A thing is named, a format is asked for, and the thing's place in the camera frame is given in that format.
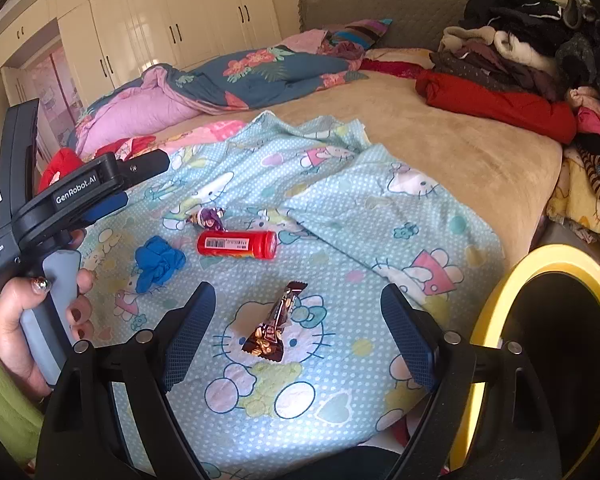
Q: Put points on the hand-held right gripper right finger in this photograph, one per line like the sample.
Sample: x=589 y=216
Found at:
x=405 y=340

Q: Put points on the red garment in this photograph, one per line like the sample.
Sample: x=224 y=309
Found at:
x=490 y=102

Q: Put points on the person's left forearm green sleeve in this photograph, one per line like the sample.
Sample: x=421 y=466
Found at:
x=5 y=410

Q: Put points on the blue glove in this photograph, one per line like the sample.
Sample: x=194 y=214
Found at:
x=155 y=262

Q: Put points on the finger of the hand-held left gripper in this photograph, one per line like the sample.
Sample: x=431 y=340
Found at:
x=145 y=167
x=102 y=207

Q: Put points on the purple candy wrapper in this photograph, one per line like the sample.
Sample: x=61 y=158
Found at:
x=210 y=217

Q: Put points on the pink printed blanket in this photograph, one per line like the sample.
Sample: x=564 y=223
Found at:
x=200 y=132

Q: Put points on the pile of clothes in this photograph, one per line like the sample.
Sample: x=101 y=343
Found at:
x=520 y=25

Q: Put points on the red cloth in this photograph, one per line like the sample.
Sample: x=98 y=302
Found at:
x=60 y=165

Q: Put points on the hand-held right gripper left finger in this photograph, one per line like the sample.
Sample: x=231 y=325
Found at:
x=190 y=340

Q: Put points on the striped pillow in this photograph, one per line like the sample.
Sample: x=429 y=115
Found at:
x=360 y=30

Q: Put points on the person's left hand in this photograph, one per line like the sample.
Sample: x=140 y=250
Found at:
x=10 y=330

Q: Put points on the light blue cat print sheet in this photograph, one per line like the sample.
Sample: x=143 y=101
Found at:
x=330 y=210

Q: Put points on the beige bed sheet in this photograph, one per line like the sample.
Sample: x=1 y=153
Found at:
x=455 y=160

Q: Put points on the brown chocolate wrapper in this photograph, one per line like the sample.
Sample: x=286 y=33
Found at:
x=270 y=330

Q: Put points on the yellow cartoon blanket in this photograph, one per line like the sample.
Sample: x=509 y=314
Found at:
x=580 y=200

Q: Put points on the cream wardrobe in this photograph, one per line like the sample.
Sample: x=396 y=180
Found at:
x=155 y=25

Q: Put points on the yellow rimmed trash bin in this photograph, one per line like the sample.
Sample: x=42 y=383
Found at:
x=485 y=320

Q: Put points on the pink printed cabinet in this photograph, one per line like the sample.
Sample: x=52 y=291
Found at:
x=55 y=85

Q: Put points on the blue floral pink quilt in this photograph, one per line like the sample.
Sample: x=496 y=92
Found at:
x=260 y=75

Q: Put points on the red tube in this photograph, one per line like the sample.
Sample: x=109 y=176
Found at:
x=235 y=244

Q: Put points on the grey quilted headboard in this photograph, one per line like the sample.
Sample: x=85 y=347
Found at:
x=410 y=10

